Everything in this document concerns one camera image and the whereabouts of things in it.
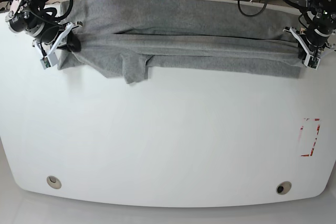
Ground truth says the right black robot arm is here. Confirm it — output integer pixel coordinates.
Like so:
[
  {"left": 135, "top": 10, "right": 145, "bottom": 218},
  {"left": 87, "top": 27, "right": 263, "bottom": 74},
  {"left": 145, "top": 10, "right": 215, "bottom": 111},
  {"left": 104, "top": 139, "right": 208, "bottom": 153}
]
[{"left": 6, "top": 0, "right": 82, "bottom": 69}]

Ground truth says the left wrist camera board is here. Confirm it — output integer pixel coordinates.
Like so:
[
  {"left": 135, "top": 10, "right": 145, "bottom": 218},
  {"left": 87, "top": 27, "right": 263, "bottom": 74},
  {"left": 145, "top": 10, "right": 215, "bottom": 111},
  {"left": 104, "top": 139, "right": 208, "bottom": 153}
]
[{"left": 303, "top": 55, "right": 320, "bottom": 70}]

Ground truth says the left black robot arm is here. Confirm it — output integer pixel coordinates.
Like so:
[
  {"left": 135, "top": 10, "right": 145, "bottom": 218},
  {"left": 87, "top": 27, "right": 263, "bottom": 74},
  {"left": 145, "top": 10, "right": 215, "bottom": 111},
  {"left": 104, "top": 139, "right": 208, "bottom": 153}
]
[{"left": 283, "top": 0, "right": 335, "bottom": 69}]

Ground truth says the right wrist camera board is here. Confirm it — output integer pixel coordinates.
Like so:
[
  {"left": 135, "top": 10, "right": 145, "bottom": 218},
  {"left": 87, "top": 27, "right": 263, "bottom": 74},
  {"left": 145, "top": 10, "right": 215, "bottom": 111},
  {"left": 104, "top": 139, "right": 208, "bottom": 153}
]
[{"left": 40, "top": 55, "right": 58, "bottom": 69}]

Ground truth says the left table grommet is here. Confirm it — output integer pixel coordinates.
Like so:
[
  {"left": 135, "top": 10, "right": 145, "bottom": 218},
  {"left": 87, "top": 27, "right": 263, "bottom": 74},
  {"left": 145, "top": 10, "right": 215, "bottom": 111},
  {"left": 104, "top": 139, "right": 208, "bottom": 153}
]
[{"left": 47, "top": 176, "right": 61, "bottom": 189}]

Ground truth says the table grommet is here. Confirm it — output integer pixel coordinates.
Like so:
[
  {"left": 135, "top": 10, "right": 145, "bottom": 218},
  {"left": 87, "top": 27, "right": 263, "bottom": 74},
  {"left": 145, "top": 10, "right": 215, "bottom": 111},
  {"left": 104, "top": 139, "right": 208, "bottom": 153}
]
[
  {"left": 47, "top": 176, "right": 61, "bottom": 189},
  {"left": 276, "top": 181, "right": 292, "bottom": 195}
]

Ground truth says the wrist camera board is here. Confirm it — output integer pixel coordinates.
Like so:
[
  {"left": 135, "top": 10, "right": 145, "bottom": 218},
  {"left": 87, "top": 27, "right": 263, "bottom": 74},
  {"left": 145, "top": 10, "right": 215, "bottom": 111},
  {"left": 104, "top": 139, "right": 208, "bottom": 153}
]
[
  {"left": 40, "top": 55, "right": 58, "bottom": 69},
  {"left": 303, "top": 55, "right": 320, "bottom": 70}
]

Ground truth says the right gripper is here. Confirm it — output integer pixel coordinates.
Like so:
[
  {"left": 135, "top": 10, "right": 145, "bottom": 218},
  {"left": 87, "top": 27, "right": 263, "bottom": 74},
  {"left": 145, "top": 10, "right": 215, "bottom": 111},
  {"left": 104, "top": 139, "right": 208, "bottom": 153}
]
[{"left": 6, "top": 11, "right": 81, "bottom": 59}]

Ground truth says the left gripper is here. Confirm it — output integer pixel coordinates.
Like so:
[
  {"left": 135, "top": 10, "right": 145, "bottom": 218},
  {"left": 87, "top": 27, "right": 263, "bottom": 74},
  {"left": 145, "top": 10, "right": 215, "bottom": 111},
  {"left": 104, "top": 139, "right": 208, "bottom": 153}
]
[{"left": 283, "top": 23, "right": 335, "bottom": 60}]

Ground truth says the red tape rectangle marking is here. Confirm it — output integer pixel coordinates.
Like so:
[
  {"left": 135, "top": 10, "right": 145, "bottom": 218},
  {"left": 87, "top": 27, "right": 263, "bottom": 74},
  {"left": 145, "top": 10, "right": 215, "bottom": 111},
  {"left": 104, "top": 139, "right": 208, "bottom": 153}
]
[{"left": 298, "top": 118, "right": 321, "bottom": 157}]

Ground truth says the grey T-shirt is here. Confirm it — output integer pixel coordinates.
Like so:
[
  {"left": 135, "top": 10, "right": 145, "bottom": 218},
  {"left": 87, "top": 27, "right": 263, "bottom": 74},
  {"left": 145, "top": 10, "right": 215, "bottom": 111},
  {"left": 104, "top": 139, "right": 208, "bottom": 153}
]
[{"left": 58, "top": 0, "right": 303, "bottom": 84}]

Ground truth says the right table grommet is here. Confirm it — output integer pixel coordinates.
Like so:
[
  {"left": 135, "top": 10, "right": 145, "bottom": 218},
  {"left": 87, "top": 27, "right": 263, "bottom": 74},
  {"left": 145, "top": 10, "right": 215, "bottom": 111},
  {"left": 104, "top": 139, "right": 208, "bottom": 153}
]
[{"left": 276, "top": 181, "right": 292, "bottom": 195}]

